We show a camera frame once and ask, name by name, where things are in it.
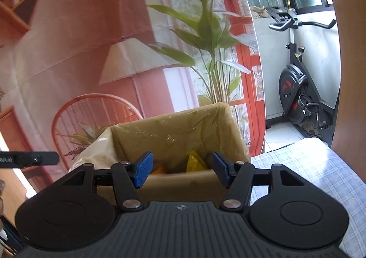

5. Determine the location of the wooden board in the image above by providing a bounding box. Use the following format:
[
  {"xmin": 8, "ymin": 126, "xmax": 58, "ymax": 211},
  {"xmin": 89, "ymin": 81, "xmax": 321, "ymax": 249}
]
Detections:
[{"xmin": 321, "ymin": 0, "xmax": 366, "ymax": 185}]

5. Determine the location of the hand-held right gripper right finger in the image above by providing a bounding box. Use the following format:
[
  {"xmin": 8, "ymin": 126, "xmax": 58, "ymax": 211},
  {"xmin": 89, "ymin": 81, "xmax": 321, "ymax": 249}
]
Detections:
[{"xmin": 212, "ymin": 151, "xmax": 305, "ymax": 213}]

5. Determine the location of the orange snack packet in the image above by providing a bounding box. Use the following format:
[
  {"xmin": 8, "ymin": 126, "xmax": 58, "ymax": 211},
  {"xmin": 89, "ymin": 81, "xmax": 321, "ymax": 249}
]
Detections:
[{"xmin": 151, "ymin": 161, "xmax": 167, "ymax": 175}]

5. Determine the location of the blue checked tablecloth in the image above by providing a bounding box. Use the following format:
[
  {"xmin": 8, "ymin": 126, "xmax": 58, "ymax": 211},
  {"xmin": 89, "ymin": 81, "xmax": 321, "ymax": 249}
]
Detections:
[{"xmin": 250, "ymin": 137, "xmax": 366, "ymax": 258}]

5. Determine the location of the black exercise bike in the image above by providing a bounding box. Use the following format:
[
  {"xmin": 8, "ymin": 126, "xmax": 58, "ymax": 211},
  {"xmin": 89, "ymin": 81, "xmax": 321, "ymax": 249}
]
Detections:
[{"xmin": 267, "ymin": 6, "xmax": 338, "ymax": 141}]

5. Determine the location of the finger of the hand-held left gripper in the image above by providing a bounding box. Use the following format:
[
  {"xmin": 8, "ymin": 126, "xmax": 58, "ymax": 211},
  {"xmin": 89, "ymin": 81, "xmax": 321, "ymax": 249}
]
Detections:
[{"xmin": 0, "ymin": 151, "xmax": 60, "ymax": 168}]

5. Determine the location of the crumpled cloth on ledge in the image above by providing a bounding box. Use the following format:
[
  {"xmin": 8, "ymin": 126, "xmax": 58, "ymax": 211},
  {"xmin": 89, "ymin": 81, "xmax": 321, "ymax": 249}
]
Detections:
[{"xmin": 250, "ymin": 5, "xmax": 273, "ymax": 19}]

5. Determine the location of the cardboard box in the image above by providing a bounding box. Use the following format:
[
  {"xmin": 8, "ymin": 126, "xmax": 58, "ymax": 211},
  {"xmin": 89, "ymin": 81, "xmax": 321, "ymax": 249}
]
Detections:
[{"xmin": 97, "ymin": 102, "xmax": 252, "ymax": 207}]

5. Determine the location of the yellow snack packet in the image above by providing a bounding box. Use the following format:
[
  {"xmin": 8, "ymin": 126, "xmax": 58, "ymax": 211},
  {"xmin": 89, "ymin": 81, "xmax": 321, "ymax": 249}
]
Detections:
[{"xmin": 186, "ymin": 149, "xmax": 209, "ymax": 173}]

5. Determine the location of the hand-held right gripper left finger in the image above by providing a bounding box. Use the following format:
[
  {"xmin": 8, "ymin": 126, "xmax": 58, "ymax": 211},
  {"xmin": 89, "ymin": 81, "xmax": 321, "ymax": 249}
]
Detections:
[{"xmin": 61, "ymin": 152, "xmax": 155, "ymax": 213}]

